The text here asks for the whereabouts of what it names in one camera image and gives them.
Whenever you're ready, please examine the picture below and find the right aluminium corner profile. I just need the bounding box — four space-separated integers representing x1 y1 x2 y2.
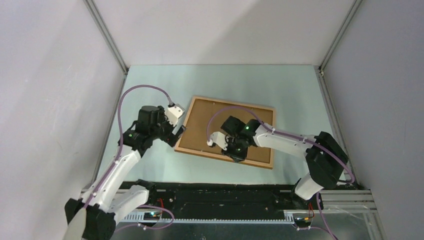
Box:
319 0 363 75

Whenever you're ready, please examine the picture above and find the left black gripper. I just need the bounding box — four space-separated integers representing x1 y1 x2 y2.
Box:
150 106 186 147

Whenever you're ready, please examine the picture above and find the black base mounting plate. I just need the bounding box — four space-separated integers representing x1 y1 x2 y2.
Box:
96 180 324 220

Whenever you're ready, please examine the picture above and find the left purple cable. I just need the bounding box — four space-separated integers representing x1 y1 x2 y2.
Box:
82 84 176 231

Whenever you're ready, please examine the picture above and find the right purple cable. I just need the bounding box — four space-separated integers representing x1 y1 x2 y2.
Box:
205 105 356 240

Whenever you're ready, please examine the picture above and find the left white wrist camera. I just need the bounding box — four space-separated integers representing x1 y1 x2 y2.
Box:
164 103 185 127

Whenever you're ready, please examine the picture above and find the left aluminium corner profile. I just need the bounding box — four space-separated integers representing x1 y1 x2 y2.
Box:
83 0 129 75

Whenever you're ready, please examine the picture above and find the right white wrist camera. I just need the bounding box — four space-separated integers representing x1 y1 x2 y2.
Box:
206 131 228 150

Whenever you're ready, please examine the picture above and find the purple cable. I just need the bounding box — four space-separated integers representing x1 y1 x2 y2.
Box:
205 105 356 240
82 84 176 231

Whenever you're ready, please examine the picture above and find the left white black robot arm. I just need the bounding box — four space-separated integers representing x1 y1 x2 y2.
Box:
63 103 186 240

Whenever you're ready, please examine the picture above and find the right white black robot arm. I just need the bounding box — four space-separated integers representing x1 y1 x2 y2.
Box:
207 116 348 209

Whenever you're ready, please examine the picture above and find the aluminium corner profile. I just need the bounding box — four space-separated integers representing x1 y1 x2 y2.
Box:
319 0 363 75
83 0 129 75

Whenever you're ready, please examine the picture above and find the wooden picture frame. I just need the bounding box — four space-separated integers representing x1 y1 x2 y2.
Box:
174 96 277 170

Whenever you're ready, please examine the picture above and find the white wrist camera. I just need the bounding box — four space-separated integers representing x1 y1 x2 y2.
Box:
164 103 185 127
206 131 228 150

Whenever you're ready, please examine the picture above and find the grey slotted cable duct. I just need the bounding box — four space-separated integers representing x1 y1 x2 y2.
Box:
120 211 295 225

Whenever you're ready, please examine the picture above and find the front aluminium rail frame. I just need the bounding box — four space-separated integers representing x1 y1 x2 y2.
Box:
76 188 379 215

